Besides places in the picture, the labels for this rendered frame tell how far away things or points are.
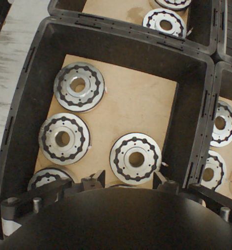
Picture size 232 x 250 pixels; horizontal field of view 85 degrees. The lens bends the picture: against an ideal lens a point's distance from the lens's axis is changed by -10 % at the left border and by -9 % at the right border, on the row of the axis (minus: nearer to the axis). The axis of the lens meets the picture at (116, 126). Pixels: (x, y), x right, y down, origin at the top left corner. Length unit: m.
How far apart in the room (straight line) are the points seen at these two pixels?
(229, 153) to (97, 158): 0.31
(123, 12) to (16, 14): 0.43
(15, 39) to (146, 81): 0.49
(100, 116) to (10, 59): 0.41
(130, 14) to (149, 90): 0.20
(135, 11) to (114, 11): 0.05
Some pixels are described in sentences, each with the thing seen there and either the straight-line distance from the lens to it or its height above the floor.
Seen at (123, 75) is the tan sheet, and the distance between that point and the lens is 0.33.
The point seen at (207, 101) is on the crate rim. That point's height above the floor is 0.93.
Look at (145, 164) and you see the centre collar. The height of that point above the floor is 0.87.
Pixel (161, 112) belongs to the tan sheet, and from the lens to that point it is 0.32.
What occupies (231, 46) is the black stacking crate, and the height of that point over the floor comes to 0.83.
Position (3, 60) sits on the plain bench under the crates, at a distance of 0.63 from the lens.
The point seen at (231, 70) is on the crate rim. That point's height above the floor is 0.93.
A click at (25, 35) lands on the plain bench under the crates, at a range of 0.63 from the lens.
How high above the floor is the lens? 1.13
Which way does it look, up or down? 87 degrees down
